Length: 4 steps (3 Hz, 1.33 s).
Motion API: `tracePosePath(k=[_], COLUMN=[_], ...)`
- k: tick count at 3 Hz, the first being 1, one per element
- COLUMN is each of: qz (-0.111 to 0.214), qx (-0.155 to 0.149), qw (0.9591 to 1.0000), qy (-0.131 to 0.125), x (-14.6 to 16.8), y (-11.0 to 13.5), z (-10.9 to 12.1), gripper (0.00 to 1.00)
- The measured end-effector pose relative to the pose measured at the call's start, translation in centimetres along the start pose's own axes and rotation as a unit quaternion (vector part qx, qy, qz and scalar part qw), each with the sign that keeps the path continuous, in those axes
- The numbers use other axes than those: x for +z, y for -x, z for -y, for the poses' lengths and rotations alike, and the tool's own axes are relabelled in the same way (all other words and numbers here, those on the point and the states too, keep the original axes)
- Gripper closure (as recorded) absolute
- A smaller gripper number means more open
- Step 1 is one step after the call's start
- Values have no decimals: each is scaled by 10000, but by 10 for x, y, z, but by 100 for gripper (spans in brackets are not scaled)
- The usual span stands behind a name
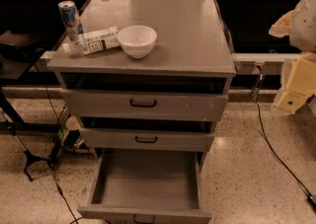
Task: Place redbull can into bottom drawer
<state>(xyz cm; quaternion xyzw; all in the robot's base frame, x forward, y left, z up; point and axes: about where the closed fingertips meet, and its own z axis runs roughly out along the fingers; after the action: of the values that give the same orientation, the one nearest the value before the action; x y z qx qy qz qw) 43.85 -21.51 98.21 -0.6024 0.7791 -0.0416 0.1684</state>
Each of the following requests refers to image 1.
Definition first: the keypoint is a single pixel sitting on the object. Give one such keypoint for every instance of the dark side table left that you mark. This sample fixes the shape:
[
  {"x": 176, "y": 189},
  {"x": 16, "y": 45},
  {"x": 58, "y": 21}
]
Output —
[{"x": 18, "y": 53}]

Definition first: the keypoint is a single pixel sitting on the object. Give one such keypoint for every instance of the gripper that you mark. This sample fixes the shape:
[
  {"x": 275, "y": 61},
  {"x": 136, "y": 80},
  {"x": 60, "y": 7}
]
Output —
[{"x": 304, "y": 26}]

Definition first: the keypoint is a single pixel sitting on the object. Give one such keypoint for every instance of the grey drawer cabinet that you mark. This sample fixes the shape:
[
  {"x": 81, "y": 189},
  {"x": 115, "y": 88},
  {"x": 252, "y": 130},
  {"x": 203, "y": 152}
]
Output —
[{"x": 190, "y": 42}]

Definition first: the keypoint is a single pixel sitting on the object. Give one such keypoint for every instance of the grey bottom drawer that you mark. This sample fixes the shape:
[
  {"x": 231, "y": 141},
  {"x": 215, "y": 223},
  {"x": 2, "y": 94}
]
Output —
[{"x": 146, "y": 187}]

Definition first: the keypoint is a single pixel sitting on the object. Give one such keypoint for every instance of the grey drawer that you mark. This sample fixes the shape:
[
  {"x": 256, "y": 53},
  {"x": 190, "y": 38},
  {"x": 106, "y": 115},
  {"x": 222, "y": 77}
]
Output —
[
  {"x": 146, "y": 187},
  {"x": 147, "y": 134},
  {"x": 145, "y": 97}
]

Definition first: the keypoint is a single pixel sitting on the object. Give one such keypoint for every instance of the wire basket with items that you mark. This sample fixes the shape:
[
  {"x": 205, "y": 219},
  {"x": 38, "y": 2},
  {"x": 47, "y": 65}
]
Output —
[{"x": 68, "y": 134}]

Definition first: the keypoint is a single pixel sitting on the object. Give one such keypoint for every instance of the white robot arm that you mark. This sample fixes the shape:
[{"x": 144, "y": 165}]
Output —
[{"x": 300, "y": 25}]

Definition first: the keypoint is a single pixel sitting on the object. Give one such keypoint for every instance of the Red Bull can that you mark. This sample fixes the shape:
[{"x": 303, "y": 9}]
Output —
[{"x": 71, "y": 19}]

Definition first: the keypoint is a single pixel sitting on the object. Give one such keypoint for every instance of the grey top drawer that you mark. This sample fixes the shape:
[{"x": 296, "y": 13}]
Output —
[{"x": 145, "y": 97}]

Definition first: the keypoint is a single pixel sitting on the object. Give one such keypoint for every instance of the white ceramic bowl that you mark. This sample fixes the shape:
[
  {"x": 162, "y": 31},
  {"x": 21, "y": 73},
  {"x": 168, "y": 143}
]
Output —
[{"x": 137, "y": 41}]

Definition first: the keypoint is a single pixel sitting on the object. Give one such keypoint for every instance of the lying plastic bottle white label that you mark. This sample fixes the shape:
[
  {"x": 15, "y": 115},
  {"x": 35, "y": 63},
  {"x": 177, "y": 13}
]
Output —
[{"x": 95, "y": 41}]

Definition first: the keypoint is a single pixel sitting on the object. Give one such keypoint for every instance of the grey middle drawer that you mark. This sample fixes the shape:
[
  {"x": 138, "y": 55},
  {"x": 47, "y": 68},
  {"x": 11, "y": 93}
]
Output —
[{"x": 147, "y": 134}]

